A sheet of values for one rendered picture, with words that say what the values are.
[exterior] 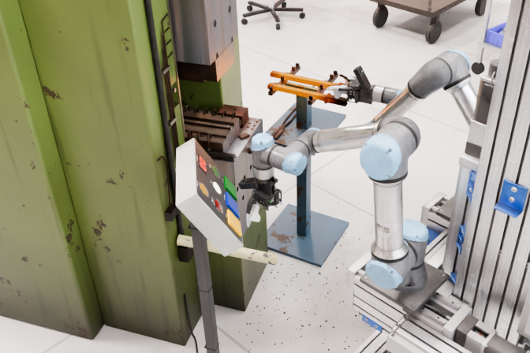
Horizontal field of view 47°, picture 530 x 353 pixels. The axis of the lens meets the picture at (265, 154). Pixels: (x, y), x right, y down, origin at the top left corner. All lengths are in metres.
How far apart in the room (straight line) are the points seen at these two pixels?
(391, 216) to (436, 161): 2.44
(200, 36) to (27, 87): 0.66
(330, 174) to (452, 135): 1.00
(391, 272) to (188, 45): 1.12
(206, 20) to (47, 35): 0.56
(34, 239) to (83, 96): 0.78
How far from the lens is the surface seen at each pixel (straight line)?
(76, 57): 2.30
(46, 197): 2.65
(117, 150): 2.43
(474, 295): 2.29
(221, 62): 2.47
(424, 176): 4.13
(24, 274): 3.10
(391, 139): 1.73
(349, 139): 1.96
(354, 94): 2.78
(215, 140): 2.62
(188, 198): 1.97
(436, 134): 4.58
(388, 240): 1.91
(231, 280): 3.06
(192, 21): 2.32
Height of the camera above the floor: 2.38
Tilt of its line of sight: 34 degrees down
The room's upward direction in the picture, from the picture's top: 2 degrees counter-clockwise
